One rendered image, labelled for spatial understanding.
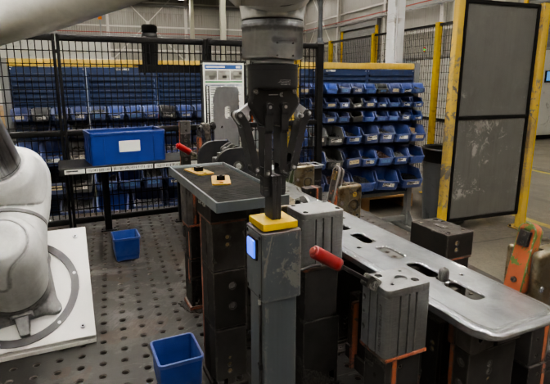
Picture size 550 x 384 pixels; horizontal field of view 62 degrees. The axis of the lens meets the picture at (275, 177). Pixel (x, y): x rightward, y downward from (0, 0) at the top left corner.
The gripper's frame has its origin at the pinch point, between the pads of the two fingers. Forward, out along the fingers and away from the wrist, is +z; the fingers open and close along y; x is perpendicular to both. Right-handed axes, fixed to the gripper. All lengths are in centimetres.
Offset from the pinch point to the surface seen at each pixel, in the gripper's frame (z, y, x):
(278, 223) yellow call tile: 3.6, -0.4, -2.9
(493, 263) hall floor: 120, 259, 162
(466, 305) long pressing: 19.0, 29.3, -13.5
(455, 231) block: 16, 50, 10
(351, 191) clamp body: 16, 51, 52
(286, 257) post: 9.1, 0.6, -3.5
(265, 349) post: 24.4, -2.7, -2.9
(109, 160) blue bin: 14, -13, 130
